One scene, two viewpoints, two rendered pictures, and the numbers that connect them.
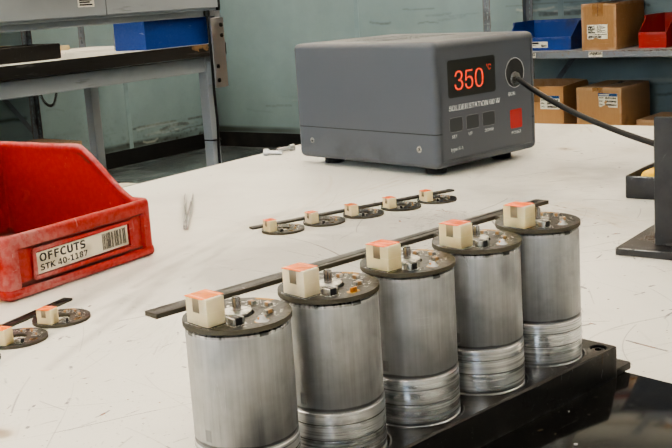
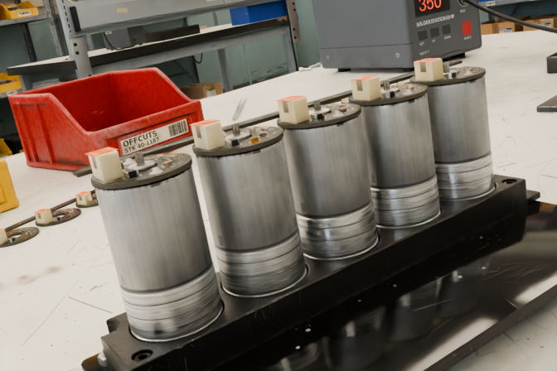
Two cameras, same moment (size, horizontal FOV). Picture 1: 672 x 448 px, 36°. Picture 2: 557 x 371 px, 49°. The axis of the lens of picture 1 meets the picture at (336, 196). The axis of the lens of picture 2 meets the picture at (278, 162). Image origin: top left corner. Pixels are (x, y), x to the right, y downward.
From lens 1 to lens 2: 0.10 m
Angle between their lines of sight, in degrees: 11
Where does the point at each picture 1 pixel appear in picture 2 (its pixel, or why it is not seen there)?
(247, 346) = (140, 197)
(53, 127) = (205, 76)
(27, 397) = (84, 241)
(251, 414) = (153, 259)
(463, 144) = (428, 49)
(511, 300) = (419, 143)
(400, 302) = (308, 150)
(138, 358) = not seen: hidden behind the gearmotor
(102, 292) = not seen: hidden behind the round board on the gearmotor
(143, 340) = not seen: hidden behind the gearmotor
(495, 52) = not seen: outside the picture
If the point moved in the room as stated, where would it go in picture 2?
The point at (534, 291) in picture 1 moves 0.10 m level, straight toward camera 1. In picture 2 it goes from (445, 135) to (410, 274)
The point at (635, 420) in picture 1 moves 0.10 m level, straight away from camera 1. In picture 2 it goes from (541, 243) to (547, 151)
